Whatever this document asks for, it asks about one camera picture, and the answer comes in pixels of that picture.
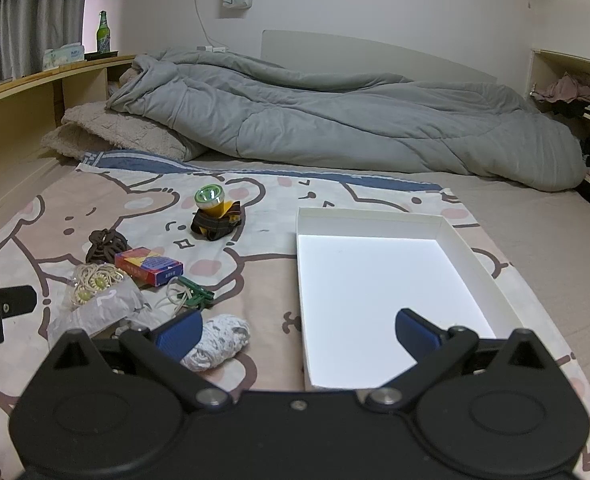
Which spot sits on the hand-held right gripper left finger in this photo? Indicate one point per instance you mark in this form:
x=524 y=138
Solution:
x=180 y=336

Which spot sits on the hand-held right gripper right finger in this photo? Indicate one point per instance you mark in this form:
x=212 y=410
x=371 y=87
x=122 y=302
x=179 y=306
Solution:
x=415 y=332

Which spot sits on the green clothespin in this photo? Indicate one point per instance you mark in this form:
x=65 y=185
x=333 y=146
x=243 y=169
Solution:
x=191 y=285
x=204 y=300

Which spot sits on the white grey cloth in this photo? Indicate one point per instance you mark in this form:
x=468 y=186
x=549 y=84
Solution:
x=225 y=335

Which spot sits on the white cardboard box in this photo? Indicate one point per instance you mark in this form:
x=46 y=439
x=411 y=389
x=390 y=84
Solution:
x=375 y=285

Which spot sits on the red blue playing card box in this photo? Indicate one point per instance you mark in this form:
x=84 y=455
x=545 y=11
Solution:
x=147 y=266

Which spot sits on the bear printed blanket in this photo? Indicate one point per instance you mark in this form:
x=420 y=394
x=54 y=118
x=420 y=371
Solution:
x=255 y=270

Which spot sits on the beige bed sheet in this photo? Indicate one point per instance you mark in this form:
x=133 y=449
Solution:
x=525 y=240

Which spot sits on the grey quilted duvet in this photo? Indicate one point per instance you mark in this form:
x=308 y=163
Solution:
x=325 y=115

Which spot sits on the tissue pack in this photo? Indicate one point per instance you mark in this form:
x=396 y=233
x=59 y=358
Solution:
x=62 y=57

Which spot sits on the grey curtain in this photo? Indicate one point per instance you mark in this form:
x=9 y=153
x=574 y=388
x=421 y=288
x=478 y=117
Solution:
x=20 y=35

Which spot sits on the green glass bottle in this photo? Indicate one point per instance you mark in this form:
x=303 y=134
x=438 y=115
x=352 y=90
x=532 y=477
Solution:
x=103 y=35

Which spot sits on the grey headboard panel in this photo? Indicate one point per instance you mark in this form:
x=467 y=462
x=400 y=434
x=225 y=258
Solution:
x=375 y=55

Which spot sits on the pink crumpled clothes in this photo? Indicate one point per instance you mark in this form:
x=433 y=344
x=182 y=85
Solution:
x=570 y=89

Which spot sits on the white power strip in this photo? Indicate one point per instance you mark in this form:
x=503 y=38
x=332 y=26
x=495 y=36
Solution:
x=212 y=49

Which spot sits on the open wardrobe shelf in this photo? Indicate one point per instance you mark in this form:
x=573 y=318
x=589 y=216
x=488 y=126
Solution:
x=550 y=62

